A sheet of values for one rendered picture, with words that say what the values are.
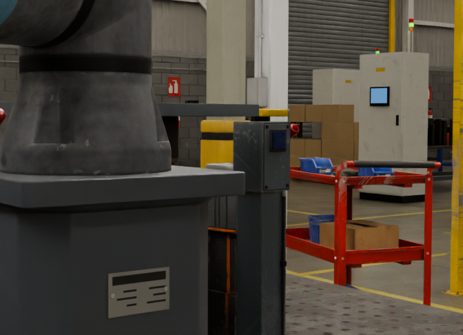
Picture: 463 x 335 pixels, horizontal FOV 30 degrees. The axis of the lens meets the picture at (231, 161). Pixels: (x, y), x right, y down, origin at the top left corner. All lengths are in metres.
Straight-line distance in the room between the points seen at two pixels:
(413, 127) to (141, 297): 11.08
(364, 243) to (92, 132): 3.03
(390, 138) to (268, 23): 6.44
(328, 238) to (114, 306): 3.12
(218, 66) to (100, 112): 7.97
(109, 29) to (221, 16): 7.95
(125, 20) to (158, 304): 0.24
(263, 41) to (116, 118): 4.80
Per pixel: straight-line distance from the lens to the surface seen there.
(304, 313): 2.00
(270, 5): 5.49
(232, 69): 8.68
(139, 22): 0.75
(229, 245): 1.58
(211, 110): 1.23
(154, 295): 0.72
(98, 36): 0.73
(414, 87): 11.76
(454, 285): 5.85
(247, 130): 1.38
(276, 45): 5.49
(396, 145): 11.66
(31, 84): 0.75
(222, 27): 8.66
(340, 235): 3.58
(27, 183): 0.65
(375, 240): 3.73
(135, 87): 0.74
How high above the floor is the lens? 1.15
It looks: 3 degrees down
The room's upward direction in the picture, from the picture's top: straight up
